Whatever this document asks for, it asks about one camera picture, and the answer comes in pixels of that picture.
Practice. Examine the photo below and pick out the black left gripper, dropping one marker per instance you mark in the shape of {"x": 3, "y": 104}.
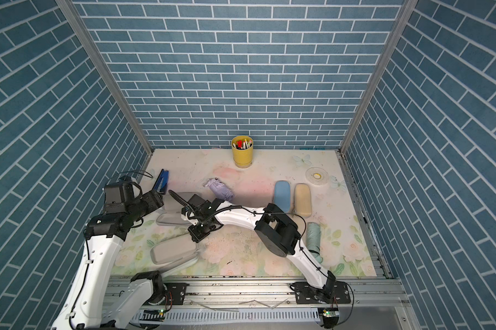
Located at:
{"x": 154, "y": 200}

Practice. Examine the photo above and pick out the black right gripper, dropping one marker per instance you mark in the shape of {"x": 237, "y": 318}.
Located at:
{"x": 195, "y": 235}

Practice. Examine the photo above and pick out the grey case front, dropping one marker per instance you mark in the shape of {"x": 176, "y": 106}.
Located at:
{"x": 173, "y": 255}

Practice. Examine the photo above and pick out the beige zippered umbrella case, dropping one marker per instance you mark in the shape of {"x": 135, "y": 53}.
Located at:
{"x": 303, "y": 200}

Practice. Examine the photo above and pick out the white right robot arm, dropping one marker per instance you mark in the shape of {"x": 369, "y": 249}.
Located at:
{"x": 277, "y": 231}

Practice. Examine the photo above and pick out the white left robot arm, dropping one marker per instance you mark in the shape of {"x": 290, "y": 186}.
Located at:
{"x": 104, "y": 236}

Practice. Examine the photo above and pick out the grey open umbrella case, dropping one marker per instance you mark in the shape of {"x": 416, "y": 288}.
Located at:
{"x": 170, "y": 214}

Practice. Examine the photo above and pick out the lilac folded umbrella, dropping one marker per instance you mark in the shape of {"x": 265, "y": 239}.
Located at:
{"x": 220, "y": 190}

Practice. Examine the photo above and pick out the blue black stapler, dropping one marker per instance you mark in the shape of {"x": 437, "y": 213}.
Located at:
{"x": 161, "y": 184}

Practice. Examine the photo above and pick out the yellow pen cup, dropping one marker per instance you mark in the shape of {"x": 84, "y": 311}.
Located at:
{"x": 242, "y": 158}

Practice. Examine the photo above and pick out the markers in cup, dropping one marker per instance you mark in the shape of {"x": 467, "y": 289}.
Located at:
{"x": 242, "y": 144}

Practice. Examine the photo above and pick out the clear tape roll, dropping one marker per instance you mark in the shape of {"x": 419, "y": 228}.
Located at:
{"x": 317, "y": 176}

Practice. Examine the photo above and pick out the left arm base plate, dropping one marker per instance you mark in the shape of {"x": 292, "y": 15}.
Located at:
{"x": 173, "y": 294}

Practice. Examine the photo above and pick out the aluminium front rail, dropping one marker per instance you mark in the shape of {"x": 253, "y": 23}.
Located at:
{"x": 233, "y": 299}

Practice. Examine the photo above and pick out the aluminium corner post left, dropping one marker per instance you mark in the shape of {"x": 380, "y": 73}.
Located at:
{"x": 78, "y": 26}

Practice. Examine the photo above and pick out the aluminium corner post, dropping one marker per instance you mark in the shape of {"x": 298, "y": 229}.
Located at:
{"x": 383, "y": 60}
{"x": 78, "y": 26}

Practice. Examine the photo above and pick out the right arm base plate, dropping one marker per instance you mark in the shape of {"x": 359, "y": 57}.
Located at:
{"x": 305, "y": 294}

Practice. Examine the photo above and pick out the aluminium corner post right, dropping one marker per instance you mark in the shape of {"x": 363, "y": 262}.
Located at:
{"x": 383, "y": 60}

